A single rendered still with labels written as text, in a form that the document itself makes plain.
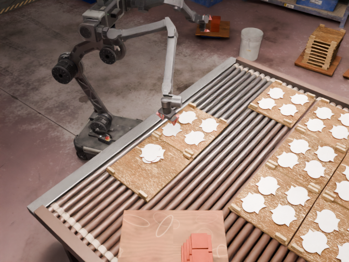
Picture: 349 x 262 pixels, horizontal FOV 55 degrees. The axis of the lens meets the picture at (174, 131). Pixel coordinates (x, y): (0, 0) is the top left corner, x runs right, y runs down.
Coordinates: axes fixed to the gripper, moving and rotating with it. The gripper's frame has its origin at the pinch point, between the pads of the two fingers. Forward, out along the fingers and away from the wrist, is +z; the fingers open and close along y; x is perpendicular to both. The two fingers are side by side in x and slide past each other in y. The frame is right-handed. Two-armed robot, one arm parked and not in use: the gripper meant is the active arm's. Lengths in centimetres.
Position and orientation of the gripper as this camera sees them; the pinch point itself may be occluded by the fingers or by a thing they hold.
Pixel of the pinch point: (168, 121)
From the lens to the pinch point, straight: 218.0
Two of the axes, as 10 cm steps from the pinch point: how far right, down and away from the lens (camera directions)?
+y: -7.9, -4.1, 4.6
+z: 0.9, 6.7, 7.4
